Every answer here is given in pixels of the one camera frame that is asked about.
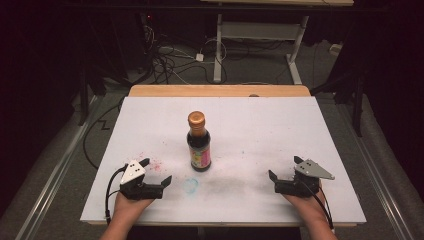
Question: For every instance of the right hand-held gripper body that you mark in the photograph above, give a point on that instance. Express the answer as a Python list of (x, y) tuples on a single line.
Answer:
[(310, 170)]

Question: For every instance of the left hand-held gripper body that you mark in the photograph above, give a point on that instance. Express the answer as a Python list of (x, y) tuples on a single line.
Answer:
[(133, 173)]

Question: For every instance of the dark sauce bottle gold cap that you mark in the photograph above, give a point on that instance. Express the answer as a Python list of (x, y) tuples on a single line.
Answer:
[(199, 141)]

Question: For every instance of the person's left hand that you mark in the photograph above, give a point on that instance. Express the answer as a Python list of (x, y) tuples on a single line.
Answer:
[(130, 206)]

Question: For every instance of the person's right hand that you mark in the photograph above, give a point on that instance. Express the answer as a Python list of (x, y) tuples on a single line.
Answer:
[(311, 206)]

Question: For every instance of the white table mat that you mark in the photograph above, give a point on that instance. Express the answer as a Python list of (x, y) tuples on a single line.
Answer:
[(253, 140)]

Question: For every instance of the black metal stand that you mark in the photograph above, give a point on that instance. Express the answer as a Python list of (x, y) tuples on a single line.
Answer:
[(357, 103), (83, 100)]

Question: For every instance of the wooden table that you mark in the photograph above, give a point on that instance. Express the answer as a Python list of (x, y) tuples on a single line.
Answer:
[(216, 90)]

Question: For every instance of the white power adapter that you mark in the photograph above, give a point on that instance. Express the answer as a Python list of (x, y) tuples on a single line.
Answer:
[(199, 57)]

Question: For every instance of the aluminium floor rail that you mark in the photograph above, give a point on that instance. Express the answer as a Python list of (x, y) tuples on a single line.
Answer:
[(56, 170), (376, 173)]

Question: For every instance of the white metal desk frame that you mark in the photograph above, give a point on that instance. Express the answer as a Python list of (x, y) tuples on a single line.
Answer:
[(258, 30)]

